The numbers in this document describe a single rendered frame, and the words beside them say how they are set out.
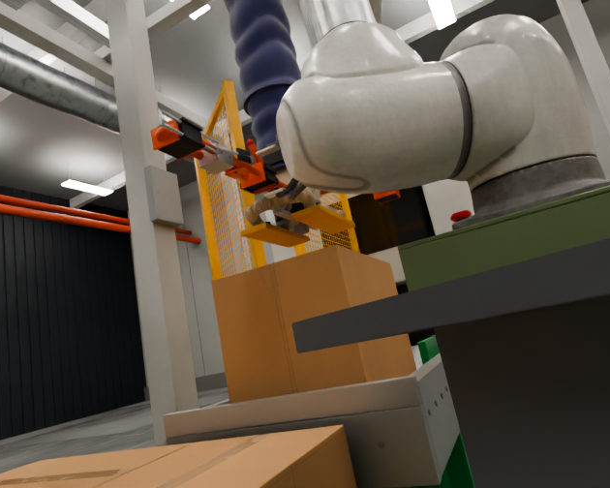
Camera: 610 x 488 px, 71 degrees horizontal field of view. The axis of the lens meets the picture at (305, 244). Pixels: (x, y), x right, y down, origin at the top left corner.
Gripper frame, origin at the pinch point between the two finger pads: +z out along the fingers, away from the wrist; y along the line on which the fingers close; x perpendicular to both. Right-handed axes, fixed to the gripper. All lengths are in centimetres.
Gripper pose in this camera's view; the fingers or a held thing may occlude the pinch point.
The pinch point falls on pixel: (264, 174)
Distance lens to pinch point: 129.4
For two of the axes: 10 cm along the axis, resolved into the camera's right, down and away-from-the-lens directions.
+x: 4.2, 1.2, 9.0
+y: 2.0, 9.6, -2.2
